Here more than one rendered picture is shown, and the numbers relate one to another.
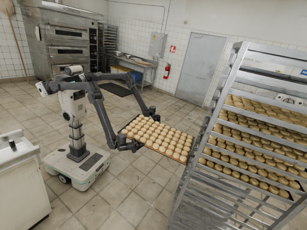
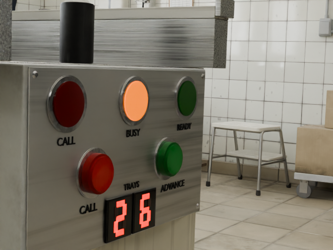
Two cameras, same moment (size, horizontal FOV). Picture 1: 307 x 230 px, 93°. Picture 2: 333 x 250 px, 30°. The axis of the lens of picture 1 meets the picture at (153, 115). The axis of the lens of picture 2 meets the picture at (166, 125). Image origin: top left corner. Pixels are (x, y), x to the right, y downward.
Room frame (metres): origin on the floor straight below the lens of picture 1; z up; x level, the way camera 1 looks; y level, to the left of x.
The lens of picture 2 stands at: (0.92, 0.44, 0.84)
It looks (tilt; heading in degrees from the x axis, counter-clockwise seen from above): 5 degrees down; 94
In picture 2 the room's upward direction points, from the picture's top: 2 degrees clockwise
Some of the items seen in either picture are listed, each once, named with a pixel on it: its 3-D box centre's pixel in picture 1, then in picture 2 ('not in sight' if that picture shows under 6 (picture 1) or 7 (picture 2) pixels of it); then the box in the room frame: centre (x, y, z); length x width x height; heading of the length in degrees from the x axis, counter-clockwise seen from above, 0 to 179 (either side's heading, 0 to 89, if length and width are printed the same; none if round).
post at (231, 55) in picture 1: (198, 139); not in sight; (1.18, -0.47, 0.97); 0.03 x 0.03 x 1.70; 73
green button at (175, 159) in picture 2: not in sight; (167, 158); (0.88, 0.98, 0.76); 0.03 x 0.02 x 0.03; 61
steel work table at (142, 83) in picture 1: (129, 70); not in sight; (5.37, 1.19, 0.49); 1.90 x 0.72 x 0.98; 62
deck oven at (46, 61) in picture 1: (67, 48); not in sight; (4.45, 2.83, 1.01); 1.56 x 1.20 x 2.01; 152
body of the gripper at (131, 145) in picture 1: (129, 146); not in sight; (0.85, 0.13, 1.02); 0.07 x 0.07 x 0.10; 28
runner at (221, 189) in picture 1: (212, 185); not in sight; (1.07, -0.75, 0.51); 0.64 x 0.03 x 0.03; 73
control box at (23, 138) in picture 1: (30, 150); (116, 151); (0.84, 0.94, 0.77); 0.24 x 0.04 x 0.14; 61
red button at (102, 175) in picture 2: not in sight; (94, 173); (0.83, 0.89, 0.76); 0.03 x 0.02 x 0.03; 61
